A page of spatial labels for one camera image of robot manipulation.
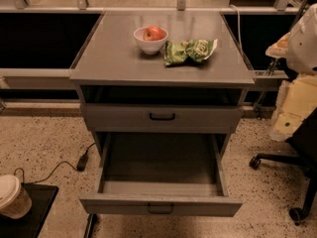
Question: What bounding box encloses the grey drawer cabinet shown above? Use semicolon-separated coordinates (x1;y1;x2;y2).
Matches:
68;9;256;218

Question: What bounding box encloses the closed grey top drawer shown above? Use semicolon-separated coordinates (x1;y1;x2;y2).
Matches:
81;103;242;134

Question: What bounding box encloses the open grey middle drawer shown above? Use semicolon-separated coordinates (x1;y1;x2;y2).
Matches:
80;133;243;217

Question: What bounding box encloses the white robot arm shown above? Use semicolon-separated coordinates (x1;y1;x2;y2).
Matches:
265;4;317;141

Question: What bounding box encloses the red apple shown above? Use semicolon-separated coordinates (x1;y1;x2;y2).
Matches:
143;25;165;41

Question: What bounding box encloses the white cable on cabinet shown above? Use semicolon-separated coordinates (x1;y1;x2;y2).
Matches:
228;4;246;57

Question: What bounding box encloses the green jalapeno chip bag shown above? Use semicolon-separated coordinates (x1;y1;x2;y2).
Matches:
164;40;218;66

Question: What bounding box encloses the white ceramic bowl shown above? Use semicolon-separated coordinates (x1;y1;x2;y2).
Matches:
134;27;168;55

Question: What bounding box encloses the black side table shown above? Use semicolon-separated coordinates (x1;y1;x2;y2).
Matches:
0;183;58;238

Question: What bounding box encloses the black power adapter with cable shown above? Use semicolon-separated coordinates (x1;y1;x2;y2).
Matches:
13;142;97;184

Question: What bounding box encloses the paper coffee cup with lid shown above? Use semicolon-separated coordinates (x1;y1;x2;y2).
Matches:
0;175;32;219

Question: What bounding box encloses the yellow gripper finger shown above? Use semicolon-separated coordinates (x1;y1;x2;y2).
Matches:
265;33;290;59
269;75;317;141

